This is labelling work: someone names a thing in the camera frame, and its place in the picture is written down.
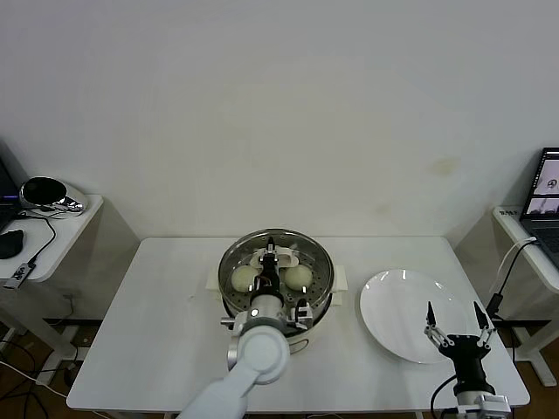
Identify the silver black headset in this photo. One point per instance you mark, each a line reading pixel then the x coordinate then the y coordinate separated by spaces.
pixel 43 192

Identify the dark laptop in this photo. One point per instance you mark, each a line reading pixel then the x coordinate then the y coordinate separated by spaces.
pixel 6 183

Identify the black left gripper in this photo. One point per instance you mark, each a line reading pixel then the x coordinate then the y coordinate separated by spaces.
pixel 268 281

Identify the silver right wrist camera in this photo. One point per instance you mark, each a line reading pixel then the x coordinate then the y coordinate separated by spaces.
pixel 493 406

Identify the white round plate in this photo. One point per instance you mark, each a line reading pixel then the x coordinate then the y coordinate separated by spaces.
pixel 393 314

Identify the perforated steel steamer basket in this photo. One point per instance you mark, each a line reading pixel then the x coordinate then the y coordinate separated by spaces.
pixel 326 301

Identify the grey usb adapter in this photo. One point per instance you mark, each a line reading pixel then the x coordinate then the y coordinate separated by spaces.
pixel 19 274

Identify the cream electric cooker base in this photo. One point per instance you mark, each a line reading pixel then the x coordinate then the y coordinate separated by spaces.
pixel 340 283

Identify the black power adapter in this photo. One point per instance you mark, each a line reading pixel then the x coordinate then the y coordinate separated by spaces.
pixel 495 304

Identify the open laptop with lit screen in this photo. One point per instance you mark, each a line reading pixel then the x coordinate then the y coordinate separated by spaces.
pixel 543 196

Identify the black computer mouse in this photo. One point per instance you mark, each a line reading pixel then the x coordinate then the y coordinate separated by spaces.
pixel 11 244

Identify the white steamed baozi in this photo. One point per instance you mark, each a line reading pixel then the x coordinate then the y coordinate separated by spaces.
pixel 299 277
pixel 241 279

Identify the white side table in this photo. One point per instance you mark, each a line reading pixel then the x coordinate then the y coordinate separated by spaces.
pixel 506 218
pixel 74 235

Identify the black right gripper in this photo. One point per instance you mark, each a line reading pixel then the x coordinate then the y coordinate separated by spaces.
pixel 465 349

